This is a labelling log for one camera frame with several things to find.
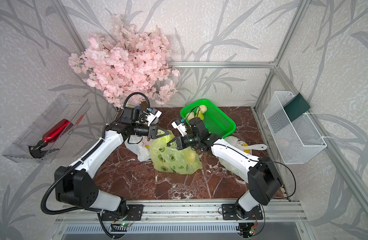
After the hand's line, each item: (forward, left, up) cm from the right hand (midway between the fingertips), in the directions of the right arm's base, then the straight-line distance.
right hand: (167, 144), depth 73 cm
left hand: (+4, +1, +3) cm, 6 cm away
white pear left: (+34, -10, -16) cm, 39 cm away
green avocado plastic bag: (-7, -2, -1) cm, 8 cm away
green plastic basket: (+32, -30, -22) cm, 49 cm away
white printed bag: (+9, +20, -15) cm, 27 cm away
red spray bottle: (-9, +50, +12) cm, 52 cm away
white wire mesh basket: (-5, -55, +10) cm, 57 cm away
